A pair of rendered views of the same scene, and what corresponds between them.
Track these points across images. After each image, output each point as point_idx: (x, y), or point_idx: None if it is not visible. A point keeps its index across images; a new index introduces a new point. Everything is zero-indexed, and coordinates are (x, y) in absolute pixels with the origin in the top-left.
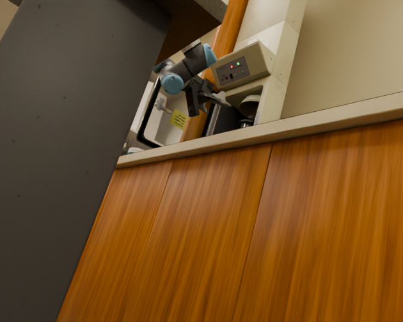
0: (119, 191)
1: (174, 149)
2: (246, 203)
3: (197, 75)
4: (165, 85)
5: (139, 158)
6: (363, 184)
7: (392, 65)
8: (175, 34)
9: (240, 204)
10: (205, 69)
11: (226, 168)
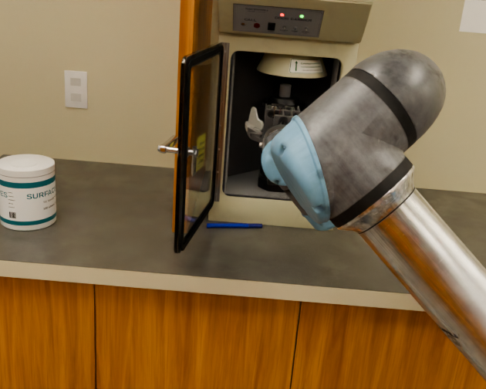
0: (142, 328)
1: (319, 298)
2: (474, 377)
3: (292, 114)
4: (329, 229)
5: (204, 291)
6: None
7: None
8: None
9: (464, 377)
10: None
11: (433, 333)
